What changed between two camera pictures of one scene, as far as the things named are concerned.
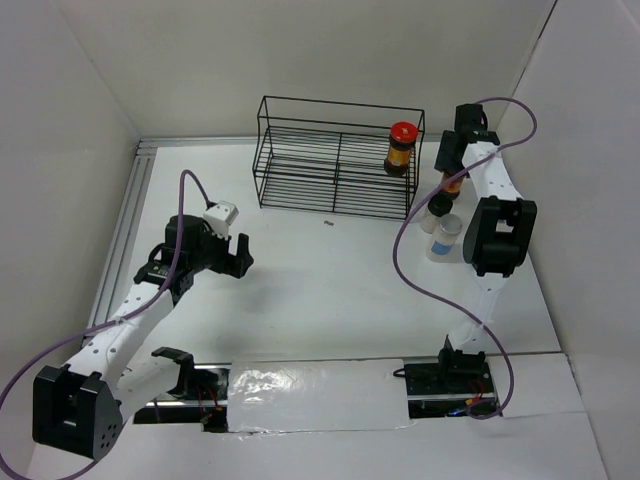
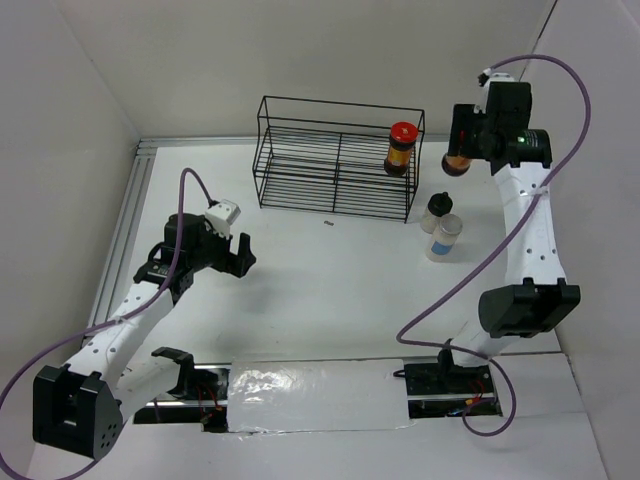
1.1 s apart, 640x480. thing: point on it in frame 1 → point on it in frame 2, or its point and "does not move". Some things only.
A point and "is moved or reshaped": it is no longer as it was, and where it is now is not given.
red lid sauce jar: x=452 y=190 is moved or reshaped
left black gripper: x=234 y=265 does not move
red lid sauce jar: x=403 y=136 does not move
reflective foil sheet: x=310 y=395 does not move
